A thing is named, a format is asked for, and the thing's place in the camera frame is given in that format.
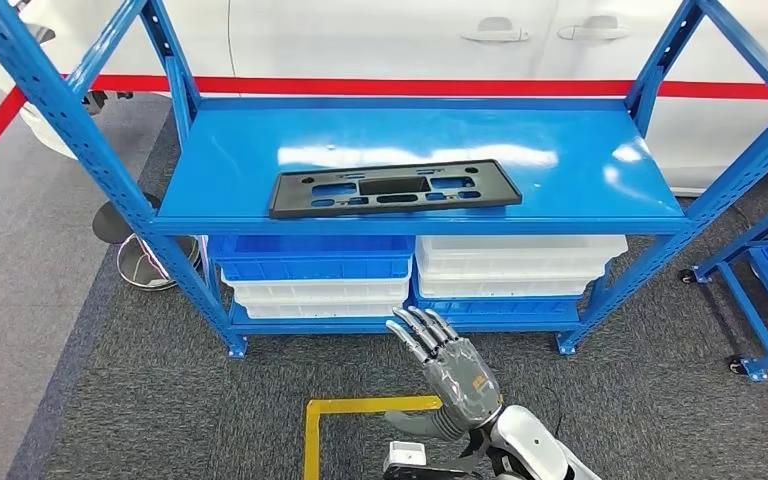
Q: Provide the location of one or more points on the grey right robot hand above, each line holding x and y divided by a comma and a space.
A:
460, 381

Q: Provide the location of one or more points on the black plastic plate frame part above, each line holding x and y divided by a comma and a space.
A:
291, 202

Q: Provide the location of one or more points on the blue metal shelf rack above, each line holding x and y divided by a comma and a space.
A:
357, 139

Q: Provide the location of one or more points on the white plastic crate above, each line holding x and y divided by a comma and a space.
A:
510, 268
318, 310
318, 291
523, 246
503, 288

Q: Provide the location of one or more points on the yellow floor tape square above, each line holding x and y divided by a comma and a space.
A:
311, 444

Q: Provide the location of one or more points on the blue wheeled metal cart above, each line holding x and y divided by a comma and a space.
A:
748, 311

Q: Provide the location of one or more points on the red barrier belt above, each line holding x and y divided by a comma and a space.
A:
357, 86

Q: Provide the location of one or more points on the chrome stanchion base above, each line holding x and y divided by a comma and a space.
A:
139, 265

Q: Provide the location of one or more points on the white car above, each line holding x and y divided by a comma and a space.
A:
390, 40

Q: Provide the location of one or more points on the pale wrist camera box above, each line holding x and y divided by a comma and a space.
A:
404, 456

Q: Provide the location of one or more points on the black camera bracket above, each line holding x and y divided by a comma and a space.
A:
424, 473

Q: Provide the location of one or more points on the black stanchion post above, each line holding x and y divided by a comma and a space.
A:
109, 225

